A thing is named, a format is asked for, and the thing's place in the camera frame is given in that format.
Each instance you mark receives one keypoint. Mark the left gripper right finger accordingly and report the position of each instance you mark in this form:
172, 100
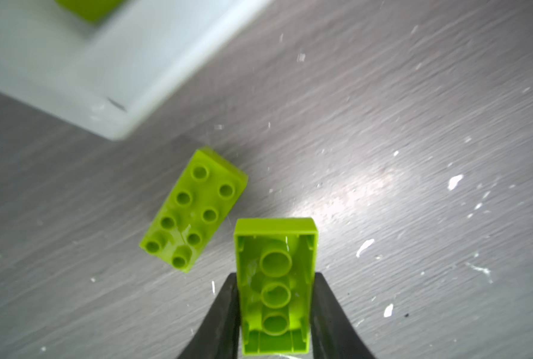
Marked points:
332, 334

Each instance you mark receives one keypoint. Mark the green lego brick bottom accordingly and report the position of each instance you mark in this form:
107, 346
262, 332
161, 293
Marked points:
199, 202

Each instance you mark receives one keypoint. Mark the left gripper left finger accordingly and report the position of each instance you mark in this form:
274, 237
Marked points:
218, 335

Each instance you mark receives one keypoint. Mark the green lego brick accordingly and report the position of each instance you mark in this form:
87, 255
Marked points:
199, 202
276, 262
92, 11

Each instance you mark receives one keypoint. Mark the white three-compartment bin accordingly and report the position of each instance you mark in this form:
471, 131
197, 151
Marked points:
110, 77

